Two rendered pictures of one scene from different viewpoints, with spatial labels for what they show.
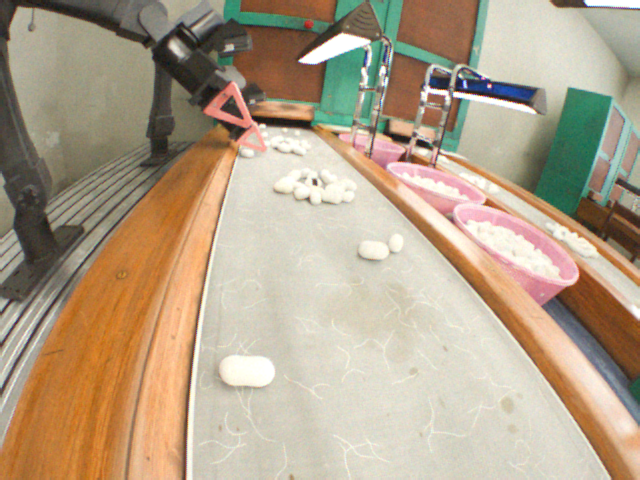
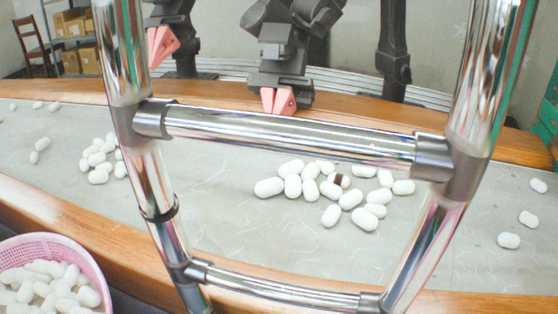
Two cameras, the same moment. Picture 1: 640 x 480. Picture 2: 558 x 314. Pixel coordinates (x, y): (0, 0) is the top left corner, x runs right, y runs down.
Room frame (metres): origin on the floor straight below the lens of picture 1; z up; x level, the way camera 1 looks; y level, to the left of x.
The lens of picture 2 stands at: (0.91, -0.17, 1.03)
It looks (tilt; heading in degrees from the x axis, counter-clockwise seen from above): 36 degrees down; 122
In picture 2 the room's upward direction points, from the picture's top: straight up
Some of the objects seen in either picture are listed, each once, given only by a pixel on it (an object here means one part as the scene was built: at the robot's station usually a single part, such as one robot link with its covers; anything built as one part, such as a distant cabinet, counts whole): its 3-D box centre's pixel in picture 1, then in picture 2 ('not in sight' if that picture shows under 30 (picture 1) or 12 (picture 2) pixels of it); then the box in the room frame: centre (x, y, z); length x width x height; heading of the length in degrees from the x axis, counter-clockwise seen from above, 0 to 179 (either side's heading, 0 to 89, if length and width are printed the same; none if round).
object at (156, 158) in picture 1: (159, 147); (393, 92); (0.77, 0.60, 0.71); 0.20 x 0.07 x 0.08; 14
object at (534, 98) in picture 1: (473, 87); not in sight; (0.98, -0.45, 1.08); 0.62 x 0.08 x 0.07; 17
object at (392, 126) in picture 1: (412, 130); not in sight; (1.42, -0.38, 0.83); 0.30 x 0.06 x 0.07; 107
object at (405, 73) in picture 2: (160, 128); (395, 70); (0.77, 0.59, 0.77); 0.09 x 0.06 x 0.06; 153
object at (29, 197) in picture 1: (29, 200); (185, 48); (0.20, 0.45, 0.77); 0.09 x 0.06 x 0.06; 51
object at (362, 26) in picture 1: (325, 41); not in sight; (0.81, 0.08, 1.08); 0.62 x 0.08 x 0.07; 17
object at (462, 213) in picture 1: (507, 257); not in sight; (0.37, -0.35, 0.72); 0.27 x 0.27 x 0.10
